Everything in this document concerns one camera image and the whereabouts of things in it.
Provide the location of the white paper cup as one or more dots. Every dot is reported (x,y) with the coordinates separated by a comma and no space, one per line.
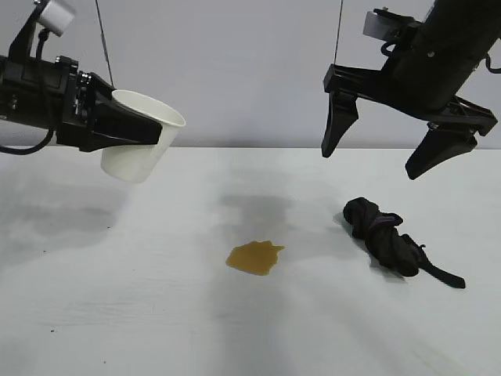
(133,164)

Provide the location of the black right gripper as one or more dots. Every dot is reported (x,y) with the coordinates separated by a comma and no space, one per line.
(430,70)

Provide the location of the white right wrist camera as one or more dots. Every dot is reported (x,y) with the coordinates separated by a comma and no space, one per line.
(373,25)

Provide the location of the brown liquid spill puddle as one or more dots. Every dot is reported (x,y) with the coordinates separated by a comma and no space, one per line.
(252,258)

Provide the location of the black cloth rag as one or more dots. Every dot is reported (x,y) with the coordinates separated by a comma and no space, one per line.
(383,243)

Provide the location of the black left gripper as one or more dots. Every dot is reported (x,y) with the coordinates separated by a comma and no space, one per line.
(35,90)

